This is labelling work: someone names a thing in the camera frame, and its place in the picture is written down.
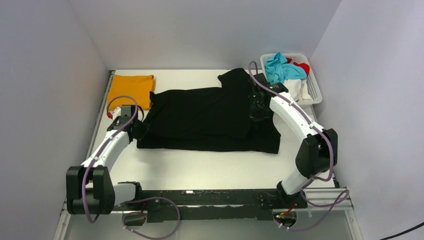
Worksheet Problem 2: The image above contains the black cable bottom right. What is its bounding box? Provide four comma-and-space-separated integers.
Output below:
379, 221, 424, 240

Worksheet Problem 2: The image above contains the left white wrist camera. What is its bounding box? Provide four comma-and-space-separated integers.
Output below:
106, 107, 121, 120

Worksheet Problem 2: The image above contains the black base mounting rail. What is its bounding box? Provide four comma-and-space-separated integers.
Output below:
110, 188, 309, 223

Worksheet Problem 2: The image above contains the turquoise t shirt in basket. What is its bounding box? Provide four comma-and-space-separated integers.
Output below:
263, 52, 307, 84

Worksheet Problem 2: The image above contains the white t shirt in basket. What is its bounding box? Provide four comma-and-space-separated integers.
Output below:
283, 79, 313, 102

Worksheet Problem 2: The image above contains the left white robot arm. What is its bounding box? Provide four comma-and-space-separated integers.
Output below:
65, 105, 149, 217

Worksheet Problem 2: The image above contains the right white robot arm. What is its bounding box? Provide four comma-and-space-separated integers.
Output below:
250, 74, 338, 208

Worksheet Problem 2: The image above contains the red t shirt in basket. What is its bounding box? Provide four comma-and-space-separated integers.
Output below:
286, 57, 311, 76

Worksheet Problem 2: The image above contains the black t shirt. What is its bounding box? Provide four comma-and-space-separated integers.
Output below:
136, 68, 281, 154

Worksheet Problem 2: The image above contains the aluminium table frame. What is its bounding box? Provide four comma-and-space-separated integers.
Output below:
53, 69, 363, 240

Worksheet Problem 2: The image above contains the folded orange t shirt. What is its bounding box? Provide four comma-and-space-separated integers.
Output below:
107, 75, 156, 111

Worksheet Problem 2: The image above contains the white plastic laundry basket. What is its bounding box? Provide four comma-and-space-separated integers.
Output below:
260, 53, 323, 107

